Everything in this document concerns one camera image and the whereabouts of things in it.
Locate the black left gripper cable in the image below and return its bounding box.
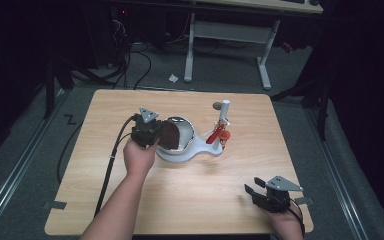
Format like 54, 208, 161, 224
93, 113, 138, 218

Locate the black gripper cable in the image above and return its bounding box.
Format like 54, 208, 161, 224
289, 197, 307, 236
93, 113, 138, 218

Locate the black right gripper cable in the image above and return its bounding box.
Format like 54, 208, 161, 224
289, 197, 307, 236

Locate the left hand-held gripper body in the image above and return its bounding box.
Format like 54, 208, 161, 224
130, 106, 164, 150

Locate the thin black floor cable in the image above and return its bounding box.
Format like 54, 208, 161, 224
56, 122, 84, 185

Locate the black floor cable loop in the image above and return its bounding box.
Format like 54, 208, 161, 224
131, 49, 153, 91

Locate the red keychain with cowboy figure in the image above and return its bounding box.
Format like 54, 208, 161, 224
205, 119, 232, 150

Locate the white bowl with silver rim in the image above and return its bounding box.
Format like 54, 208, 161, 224
155, 115, 196, 156

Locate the person's left hand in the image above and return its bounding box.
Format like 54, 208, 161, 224
122, 137, 158, 180

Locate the black metal stand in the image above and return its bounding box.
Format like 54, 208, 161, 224
316, 78, 330, 141
43, 58, 57, 120

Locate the black cable bundle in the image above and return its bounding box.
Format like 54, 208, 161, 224
93, 19, 133, 90

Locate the metal floor rail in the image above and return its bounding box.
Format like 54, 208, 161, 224
0, 89, 68, 232
303, 108, 370, 240

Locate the white frame desk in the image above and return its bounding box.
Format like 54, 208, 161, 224
183, 0, 325, 91

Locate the person's right hand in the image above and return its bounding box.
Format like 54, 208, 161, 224
263, 203, 305, 240

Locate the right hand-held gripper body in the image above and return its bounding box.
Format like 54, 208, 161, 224
251, 175, 305, 214

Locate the white stand with post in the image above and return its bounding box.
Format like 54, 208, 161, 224
153, 99, 232, 164

